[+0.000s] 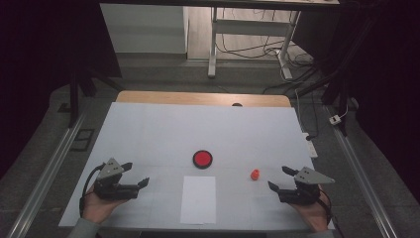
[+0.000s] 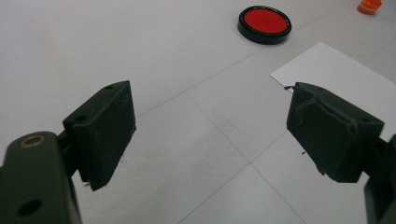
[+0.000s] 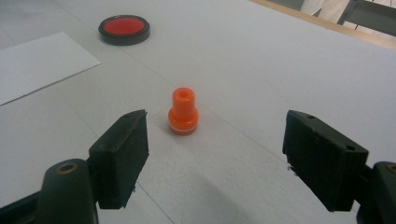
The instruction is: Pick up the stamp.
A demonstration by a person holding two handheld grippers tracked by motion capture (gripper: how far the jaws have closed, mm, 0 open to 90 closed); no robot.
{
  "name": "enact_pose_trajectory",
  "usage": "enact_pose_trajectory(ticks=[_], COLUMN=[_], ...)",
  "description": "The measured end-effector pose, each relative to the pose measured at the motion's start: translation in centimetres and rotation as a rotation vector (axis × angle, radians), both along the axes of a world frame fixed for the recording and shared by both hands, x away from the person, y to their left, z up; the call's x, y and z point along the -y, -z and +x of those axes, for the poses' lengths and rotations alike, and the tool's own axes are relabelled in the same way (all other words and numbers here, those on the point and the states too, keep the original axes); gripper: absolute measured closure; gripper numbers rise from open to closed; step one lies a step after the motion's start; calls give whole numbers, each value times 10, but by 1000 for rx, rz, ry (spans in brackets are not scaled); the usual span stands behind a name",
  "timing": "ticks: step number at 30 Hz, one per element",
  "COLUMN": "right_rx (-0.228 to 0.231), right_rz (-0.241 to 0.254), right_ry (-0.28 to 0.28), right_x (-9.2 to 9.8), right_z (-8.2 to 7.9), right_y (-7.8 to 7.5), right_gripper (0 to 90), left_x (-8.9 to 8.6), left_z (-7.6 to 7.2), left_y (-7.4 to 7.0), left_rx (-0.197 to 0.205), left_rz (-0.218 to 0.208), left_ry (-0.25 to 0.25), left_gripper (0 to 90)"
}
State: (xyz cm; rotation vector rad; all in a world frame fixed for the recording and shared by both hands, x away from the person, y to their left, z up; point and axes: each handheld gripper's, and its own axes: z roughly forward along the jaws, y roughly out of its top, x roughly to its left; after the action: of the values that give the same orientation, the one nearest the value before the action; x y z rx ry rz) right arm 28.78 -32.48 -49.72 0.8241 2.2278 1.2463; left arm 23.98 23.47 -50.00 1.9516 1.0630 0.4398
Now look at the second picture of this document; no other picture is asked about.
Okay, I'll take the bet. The white paper sheet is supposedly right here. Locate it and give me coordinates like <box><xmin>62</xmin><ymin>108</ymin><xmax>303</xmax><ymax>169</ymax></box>
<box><xmin>269</xmin><ymin>41</ymin><xmax>396</xmax><ymax>143</ymax></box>

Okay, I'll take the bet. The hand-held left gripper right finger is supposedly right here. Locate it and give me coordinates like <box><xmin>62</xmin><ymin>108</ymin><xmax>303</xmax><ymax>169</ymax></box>
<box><xmin>286</xmin><ymin>81</ymin><xmax>385</xmax><ymax>184</ymax></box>

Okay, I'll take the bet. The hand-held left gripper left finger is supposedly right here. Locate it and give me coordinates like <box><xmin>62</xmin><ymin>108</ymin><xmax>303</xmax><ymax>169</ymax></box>
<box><xmin>63</xmin><ymin>79</ymin><xmax>137</xmax><ymax>191</ymax></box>

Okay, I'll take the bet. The round red ink pad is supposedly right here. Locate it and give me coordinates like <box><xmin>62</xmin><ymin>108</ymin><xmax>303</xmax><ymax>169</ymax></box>
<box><xmin>236</xmin><ymin>5</ymin><xmax>292</xmax><ymax>46</ymax></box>

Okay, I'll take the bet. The orange stamp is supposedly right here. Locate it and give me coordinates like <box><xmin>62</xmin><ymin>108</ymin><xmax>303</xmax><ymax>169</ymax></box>
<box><xmin>356</xmin><ymin>0</ymin><xmax>383</xmax><ymax>16</ymax></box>

